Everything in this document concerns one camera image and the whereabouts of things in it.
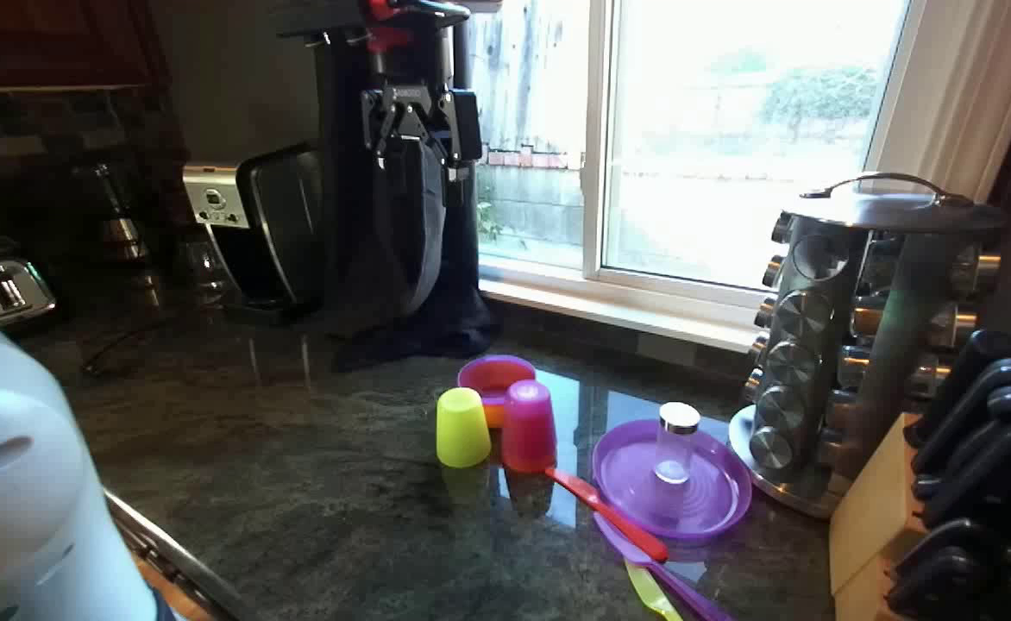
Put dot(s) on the black cloth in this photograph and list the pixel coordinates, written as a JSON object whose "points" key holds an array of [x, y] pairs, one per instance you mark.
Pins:
{"points": [[350, 229]]}

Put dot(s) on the metal table frame rail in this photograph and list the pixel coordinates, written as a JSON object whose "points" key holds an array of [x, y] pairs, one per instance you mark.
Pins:
{"points": [[170, 553]]}

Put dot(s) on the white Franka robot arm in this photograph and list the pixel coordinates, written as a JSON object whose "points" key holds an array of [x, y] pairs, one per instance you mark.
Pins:
{"points": [[23, 484]]}

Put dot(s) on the red plastic utensil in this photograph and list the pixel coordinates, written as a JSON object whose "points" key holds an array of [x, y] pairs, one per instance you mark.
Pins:
{"points": [[612, 520]]}

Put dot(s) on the wooden knife block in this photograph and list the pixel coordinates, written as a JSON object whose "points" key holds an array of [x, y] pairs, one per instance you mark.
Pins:
{"points": [[870, 506]]}

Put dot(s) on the black camera tripod mount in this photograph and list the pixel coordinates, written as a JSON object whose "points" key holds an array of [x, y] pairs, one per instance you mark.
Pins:
{"points": [[411, 106]]}

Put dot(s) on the brown wooden wall cabinet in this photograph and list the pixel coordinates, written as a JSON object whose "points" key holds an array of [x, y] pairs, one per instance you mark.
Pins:
{"points": [[55, 40]]}

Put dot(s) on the purple measuring cup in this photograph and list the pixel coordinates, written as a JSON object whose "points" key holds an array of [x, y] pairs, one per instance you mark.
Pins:
{"points": [[717, 495]]}

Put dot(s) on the purple plastic utensil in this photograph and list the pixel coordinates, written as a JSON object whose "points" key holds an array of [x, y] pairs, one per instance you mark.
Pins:
{"points": [[687, 591]]}

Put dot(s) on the yellow-green plastic utensil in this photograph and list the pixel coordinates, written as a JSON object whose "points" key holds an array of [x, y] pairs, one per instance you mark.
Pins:
{"points": [[650, 591]]}

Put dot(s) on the steel-capped glass spice bottle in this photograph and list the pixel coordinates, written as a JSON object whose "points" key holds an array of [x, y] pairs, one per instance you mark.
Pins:
{"points": [[800, 349], [810, 300], [815, 245], [775, 445], [788, 397]]}

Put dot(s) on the clear glass jar white lid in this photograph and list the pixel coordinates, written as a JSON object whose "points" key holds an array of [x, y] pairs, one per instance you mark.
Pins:
{"points": [[674, 452]]}

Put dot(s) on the white framed window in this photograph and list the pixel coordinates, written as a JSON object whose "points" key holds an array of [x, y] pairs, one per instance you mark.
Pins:
{"points": [[594, 173]]}

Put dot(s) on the steel revolving spice rack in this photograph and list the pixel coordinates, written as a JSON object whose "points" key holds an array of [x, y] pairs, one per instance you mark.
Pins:
{"points": [[887, 213]]}

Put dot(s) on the pink and orange bowl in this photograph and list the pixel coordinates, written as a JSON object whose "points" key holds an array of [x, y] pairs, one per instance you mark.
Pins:
{"points": [[488, 373]]}

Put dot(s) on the yellow plastic cup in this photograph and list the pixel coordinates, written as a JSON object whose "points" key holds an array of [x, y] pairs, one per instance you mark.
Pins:
{"points": [[464, 433]]}

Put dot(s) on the dark metal grinder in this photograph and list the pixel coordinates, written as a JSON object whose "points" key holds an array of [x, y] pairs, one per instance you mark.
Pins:
{"points": [[124, 229]]}

